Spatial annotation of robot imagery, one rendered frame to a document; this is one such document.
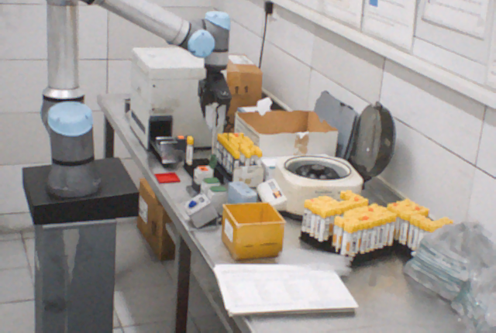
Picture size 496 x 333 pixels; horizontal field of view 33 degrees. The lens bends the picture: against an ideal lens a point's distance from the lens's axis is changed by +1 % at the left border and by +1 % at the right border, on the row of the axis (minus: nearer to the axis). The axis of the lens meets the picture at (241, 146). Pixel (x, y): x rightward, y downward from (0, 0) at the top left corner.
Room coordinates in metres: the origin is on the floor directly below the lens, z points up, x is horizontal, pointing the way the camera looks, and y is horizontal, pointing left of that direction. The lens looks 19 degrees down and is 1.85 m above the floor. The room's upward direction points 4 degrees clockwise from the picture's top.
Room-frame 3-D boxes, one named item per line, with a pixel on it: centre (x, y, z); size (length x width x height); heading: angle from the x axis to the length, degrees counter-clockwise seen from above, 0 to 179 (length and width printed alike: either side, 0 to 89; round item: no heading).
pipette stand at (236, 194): (2.17, -0.01, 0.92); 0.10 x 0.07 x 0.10; 27
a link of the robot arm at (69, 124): (2.18, 0.47, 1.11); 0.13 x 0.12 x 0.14; 21
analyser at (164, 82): (2.86, 0.24, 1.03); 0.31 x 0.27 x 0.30; 21
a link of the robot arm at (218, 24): (2.46, 0.10, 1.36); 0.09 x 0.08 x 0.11; 111
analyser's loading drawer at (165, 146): (2.64, 0.26, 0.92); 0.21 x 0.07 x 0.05; 21
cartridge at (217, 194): (2.24, 0.06, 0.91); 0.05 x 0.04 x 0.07; 111
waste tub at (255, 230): (2.00, -0.04, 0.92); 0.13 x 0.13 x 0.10; 18
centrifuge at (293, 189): (2.32, -0.21, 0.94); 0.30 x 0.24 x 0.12; 102
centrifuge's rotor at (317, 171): (2.33, -0.23, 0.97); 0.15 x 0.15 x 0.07
